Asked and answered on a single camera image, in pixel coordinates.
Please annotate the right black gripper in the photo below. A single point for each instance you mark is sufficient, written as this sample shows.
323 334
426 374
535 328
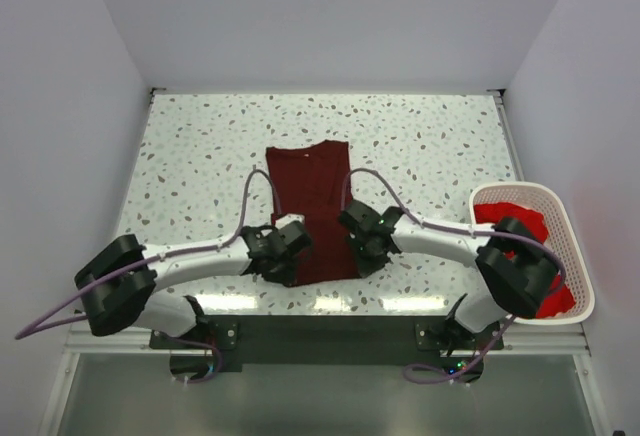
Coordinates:
365 268

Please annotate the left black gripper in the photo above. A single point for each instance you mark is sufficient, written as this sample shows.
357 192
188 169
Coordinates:
287 277

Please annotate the dark red t-shirt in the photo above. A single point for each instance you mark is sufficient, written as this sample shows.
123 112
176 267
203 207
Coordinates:
309 182

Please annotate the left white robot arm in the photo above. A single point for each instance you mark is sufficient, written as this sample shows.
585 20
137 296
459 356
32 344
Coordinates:
126 284

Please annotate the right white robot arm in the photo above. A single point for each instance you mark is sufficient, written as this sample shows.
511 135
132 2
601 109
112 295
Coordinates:
518 271

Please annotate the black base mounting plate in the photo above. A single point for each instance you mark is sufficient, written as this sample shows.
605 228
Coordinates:
336 340

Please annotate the white plastic laundry basket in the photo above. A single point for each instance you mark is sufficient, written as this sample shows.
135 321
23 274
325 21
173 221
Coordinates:
562 241

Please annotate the bright red t-shirt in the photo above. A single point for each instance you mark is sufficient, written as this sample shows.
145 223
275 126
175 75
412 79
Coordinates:
561 300

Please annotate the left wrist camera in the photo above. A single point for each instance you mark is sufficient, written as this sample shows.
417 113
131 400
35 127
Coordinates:
286 219

